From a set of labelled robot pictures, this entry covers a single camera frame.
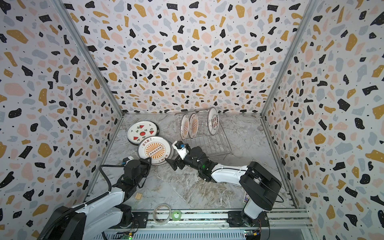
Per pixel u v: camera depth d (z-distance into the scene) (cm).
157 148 93
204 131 106
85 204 47
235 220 73
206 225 73
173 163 70
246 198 80
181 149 68
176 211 77
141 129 108
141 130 107
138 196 80
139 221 73
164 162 88
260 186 45
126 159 78
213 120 107
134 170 66
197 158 62
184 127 105
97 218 50
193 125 103
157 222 73
